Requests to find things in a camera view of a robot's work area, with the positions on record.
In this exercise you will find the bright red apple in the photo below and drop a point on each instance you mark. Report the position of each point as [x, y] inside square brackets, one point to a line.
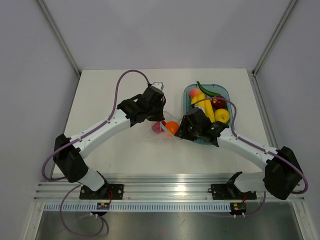
[157, 127]

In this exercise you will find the right aluminium frame post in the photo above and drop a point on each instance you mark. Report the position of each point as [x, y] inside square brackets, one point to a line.
[275, 35]

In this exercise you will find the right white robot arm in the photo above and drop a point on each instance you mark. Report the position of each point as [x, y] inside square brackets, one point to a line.
[280, 175]

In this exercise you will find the white slotted cable duct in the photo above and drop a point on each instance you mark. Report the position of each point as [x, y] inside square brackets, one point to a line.
[146, 207]

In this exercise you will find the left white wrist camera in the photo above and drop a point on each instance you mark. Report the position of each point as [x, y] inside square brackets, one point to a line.
[158, 85]

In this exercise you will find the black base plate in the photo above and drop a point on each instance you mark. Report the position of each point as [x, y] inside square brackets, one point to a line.
[221, 191]
[109, 192]

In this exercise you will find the clear zip top bag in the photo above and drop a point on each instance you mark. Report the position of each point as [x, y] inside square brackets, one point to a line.
[149, 135]

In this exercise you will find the aluminium mounting rail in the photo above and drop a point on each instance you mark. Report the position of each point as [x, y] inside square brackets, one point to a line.
[145, 188]

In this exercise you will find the aluminium frame post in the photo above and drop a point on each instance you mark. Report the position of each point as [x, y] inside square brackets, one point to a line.
[275, 35]
[58, 36]

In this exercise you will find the orange fruit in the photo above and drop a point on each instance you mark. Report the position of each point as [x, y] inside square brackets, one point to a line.
[172, 127]

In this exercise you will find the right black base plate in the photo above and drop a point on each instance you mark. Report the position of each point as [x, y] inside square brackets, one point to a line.
[221, 191]

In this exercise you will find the green chili pepper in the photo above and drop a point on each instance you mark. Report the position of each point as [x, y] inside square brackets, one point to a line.
[206, 91]

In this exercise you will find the left small circuit board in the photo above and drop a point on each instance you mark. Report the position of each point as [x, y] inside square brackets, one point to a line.
[103, 206]

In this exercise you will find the right small circuit board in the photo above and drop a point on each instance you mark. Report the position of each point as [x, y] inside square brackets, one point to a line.
[238, 209]

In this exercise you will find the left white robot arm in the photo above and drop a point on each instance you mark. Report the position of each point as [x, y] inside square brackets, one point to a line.
[71, 152]

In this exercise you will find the left aluminium frame post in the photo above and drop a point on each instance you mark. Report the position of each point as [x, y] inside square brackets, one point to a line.
[58, 36]

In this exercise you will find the yellow banana bunch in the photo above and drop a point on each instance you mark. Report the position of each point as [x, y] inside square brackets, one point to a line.
[205, 105]

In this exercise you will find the dark red apple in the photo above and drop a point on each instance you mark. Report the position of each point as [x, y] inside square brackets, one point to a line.
[218, 103]

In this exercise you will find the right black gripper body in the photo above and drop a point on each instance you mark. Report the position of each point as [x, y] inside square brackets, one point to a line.
[188, 131]

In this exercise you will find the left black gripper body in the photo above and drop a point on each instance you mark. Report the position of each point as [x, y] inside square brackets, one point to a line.
[155, 113]

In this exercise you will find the pink peach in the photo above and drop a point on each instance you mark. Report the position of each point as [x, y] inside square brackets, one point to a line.
[194, 92]

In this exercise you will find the yellow apple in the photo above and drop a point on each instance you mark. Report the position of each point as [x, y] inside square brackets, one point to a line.
[222, 115]

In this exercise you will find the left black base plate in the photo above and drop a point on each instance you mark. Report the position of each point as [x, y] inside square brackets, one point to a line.
[109, 192]

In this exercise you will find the small circuit board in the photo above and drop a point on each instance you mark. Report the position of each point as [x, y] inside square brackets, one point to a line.
[238, 209]
[103, 206]

